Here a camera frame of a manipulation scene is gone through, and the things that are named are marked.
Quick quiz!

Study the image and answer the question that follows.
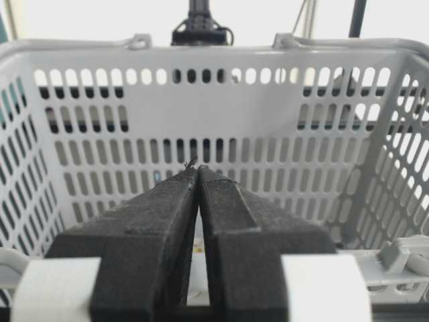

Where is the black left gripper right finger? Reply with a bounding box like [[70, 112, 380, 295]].
[[196, 164, 373, 322]]

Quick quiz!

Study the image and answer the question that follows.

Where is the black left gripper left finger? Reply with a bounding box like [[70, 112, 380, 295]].
[[11, 163, 200, 322]]

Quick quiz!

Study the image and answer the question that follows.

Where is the grey plastic shopping basket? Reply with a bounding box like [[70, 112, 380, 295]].
[[0, 33, 429, 306]]

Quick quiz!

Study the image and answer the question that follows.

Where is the grey far basket handle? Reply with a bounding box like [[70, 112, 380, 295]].
[[17, 33, 428, 58]]

